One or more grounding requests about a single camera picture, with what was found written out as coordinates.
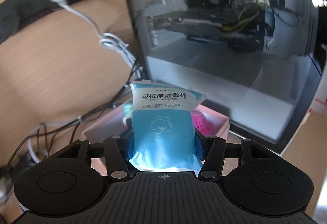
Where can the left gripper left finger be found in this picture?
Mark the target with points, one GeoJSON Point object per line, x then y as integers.
{"type": "Point", "coordinates": [75, 178]}

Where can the white computer case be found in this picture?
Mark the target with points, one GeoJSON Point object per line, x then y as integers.
{"type": "Point", "coordinates": [260, 62]}

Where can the pink plastic basket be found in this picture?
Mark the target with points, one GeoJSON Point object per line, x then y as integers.
{"type": "Point", "coordinates": [204, 123]}

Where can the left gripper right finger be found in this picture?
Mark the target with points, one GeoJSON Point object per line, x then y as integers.
{"type": "Point", "coordinates": [252, 177]}

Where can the pink cardboard box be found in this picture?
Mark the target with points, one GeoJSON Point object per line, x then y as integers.
{"type": "Point", "coordinates": [111, 125]}

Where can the blue wet cotton pack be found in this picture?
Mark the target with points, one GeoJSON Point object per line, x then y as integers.
{"type": "Point", "coordinates": [164, 134]}

